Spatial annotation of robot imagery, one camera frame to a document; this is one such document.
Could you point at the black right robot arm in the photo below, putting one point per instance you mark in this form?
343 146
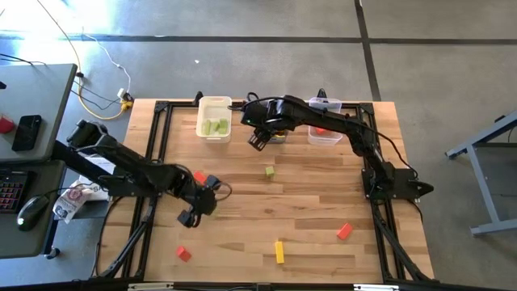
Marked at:
323 117

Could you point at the white charger plug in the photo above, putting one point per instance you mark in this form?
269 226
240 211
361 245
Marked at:
121 94

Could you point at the black smartphone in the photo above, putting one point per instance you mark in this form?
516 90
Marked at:
26 132

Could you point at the clear plastic bin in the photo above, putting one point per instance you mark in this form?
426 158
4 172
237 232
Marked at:
325 140

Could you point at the silver metal bracket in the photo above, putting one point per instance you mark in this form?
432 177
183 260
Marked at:
149 286
375 288

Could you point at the black frame clamp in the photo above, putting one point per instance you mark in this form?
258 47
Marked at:
321 93
198 97

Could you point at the light grey desk top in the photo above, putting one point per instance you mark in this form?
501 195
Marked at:
36 93

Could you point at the white printed plastic bag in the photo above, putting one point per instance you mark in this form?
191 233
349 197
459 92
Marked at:
70 202

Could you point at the red object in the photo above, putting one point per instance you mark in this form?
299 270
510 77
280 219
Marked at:
5 125

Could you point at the black aluminium table frame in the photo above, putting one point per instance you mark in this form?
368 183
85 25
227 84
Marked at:
182 104

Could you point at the green rectangular wooden block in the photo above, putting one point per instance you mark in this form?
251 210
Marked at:
207 127
223 126

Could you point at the grey metal table frame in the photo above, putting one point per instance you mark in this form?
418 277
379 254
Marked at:
484 190

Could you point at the dark grey desk top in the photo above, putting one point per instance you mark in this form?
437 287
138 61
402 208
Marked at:
24 242

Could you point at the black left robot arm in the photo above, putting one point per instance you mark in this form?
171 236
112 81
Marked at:
133 165

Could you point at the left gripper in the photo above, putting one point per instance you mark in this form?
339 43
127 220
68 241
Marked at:
204 200

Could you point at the backlit black keyboard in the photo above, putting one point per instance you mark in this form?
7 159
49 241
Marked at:
11 192

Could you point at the green wooden cube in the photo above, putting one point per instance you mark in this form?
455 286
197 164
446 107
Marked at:
270 171
215 126

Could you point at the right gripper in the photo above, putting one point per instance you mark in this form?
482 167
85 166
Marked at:
260 137

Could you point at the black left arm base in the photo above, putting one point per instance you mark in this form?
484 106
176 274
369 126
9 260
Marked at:
121 189

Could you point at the black desk beam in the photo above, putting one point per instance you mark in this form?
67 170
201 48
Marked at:
66 155

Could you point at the black desk foot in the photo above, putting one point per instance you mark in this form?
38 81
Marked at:
52 253

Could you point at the white plastic bin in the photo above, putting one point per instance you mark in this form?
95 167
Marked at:
214 109

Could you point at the black computer mouse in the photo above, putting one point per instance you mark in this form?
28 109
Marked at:
31 213

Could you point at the long yellow wooden bar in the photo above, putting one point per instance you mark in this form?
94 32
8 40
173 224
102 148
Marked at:
279 252

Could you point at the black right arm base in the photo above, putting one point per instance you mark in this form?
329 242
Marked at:
408 188

